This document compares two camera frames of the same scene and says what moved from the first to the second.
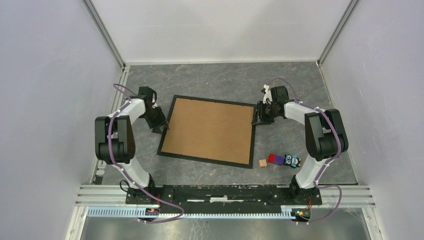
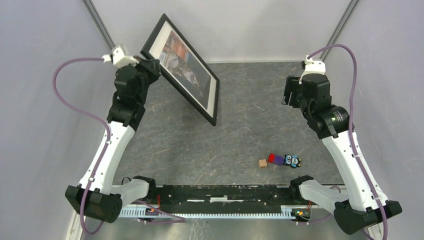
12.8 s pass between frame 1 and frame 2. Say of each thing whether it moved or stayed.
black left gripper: moved
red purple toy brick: stayed
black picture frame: moved
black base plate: stayed
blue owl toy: stayed
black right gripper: moved
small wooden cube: stayed
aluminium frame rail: stayed
